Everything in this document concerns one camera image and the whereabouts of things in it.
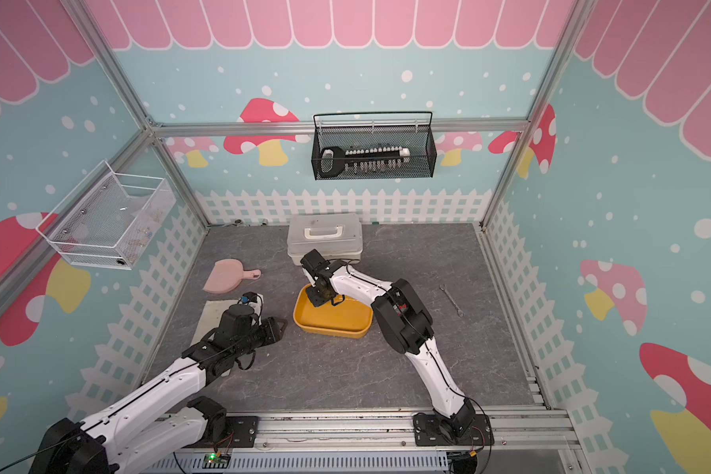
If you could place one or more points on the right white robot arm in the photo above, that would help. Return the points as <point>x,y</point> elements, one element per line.
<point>407,327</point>

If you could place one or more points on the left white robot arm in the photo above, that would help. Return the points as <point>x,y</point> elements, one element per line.
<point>168,412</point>

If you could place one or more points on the yellow plastic storage box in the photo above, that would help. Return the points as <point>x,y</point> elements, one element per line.
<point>349,319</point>

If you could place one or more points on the white work glove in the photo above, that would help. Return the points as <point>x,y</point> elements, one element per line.
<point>210,317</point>

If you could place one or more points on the black wire wall basket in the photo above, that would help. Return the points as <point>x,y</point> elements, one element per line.
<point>378,145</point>

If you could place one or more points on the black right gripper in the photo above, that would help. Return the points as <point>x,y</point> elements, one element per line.
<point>317,302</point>

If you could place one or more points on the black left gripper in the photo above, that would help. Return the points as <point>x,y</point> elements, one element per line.
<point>272,329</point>

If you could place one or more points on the black socket set holder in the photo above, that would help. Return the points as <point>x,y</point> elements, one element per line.
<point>336,161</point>

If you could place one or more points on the small green circuit board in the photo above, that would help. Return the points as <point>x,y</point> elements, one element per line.
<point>216,461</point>

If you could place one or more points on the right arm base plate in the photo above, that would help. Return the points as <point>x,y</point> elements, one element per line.
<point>435,430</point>

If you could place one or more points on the metal wrench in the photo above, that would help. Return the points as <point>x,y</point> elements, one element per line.
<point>455,305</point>

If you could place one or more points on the white wire wall basket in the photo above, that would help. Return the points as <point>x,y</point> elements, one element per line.
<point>109,219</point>

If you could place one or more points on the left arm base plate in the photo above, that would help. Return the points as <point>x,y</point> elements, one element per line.
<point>237,431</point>

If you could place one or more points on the white lidded plastic box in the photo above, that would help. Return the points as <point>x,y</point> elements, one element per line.
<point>334,236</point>

